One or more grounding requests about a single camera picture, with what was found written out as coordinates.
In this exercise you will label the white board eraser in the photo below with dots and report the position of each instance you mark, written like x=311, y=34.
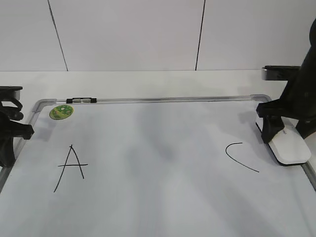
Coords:
x=288, y=146

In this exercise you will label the round green magnet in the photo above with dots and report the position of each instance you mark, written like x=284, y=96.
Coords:
x=61, y=112

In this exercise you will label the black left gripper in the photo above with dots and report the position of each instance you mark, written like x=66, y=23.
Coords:
x=9, y=127

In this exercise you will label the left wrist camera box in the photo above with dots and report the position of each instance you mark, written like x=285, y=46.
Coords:
x=7, y=92

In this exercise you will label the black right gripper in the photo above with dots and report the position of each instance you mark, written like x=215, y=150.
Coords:
x=300, y=107

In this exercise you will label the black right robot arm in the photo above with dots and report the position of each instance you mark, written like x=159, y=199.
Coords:
x=305, y=80

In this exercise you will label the white board with grey frame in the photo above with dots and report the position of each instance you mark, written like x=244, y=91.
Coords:
x=168, y=167

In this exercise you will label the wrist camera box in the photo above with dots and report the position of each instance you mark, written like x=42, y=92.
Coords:
x=279, y=73
x=7, y=92

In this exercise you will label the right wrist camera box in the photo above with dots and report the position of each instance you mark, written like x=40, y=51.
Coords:
x=279, y=73

